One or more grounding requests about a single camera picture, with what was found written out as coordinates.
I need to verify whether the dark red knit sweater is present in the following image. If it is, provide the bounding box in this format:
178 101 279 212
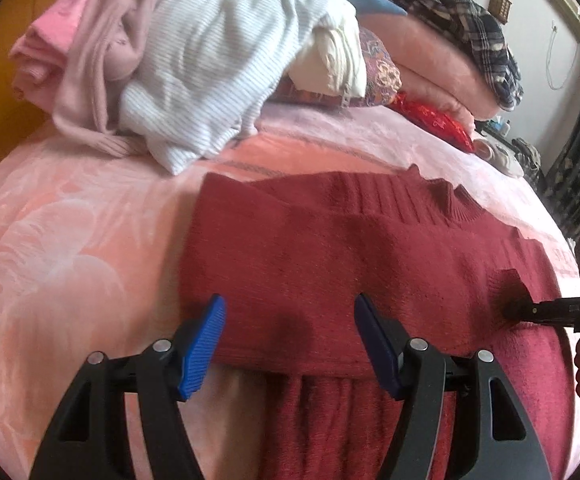
177 164 580 480

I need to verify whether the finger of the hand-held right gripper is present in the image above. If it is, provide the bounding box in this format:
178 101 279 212
502 297 580 333

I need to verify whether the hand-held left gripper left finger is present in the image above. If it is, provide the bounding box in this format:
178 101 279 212
29 294 228 480

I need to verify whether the orange wooden headboard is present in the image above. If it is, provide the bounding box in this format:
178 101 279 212
0 0 106 186

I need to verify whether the mauve pink garment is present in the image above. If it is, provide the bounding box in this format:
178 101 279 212
52 0 165 158

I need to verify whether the pale fabric cap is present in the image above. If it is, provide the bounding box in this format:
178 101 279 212
472 137 525 178

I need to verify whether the white hanging cord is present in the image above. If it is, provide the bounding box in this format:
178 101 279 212
544 20 564 91

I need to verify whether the floral patterned pillow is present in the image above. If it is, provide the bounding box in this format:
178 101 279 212
270 27 403 108

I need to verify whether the bright pink folded garment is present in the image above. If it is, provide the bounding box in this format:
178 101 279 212
10 0 116 101

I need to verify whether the pink leaf print blanket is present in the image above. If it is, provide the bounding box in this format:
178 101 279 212
0 105 580 480

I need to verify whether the folded salmon pink blanket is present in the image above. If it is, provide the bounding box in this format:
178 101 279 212
360 12 503 133

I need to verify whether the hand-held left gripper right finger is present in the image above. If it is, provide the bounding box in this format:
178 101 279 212
354 294 553 480

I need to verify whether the dark plaid shirt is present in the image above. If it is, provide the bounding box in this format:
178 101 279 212
370 0 524 111

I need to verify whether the red embroidered cloth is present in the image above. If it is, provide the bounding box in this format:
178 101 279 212
390 92 475 153

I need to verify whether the checkered cloth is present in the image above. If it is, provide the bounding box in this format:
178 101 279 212
512 137 543 186

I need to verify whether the white ribbed garment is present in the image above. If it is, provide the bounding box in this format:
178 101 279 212
120 0 358 176

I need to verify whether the cream garment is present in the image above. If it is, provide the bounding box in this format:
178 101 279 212
290 25 368 98

